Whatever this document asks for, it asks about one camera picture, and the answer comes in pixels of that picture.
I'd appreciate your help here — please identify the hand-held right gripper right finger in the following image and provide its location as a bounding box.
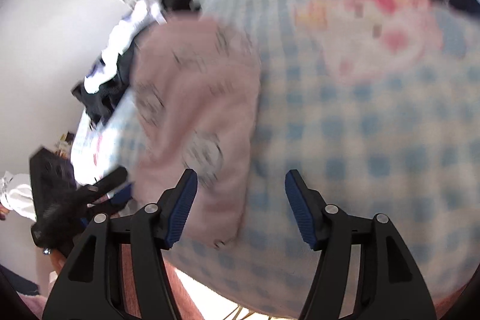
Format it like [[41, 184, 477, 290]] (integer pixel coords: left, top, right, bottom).
[[284, 170, 437, 320]]

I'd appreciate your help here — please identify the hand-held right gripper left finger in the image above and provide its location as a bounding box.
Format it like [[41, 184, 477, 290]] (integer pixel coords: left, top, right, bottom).
[[42, 168, 199, 320]]

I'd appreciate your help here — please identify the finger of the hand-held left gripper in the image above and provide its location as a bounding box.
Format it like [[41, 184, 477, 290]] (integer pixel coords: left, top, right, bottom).
[[77, 166, 129, 204], [80, 182, 134, 227]]

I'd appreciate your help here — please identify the pink cartoon print pajama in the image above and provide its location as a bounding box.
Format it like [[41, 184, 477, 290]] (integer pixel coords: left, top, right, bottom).
[[129, 16, 263, 249]]

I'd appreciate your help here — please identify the dark crumpled garment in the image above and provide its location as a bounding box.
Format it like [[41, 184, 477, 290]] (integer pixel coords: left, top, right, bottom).
[[71, 76, 126, 126]]

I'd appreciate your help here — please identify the blue checked cartoon print blanket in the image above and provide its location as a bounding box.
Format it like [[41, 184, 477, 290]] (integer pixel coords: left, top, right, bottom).
[[69, 0, 480, 319]]

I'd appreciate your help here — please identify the white printed garment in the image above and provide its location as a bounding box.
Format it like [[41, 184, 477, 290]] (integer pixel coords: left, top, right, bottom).
[[84, 0, 166, 94]]

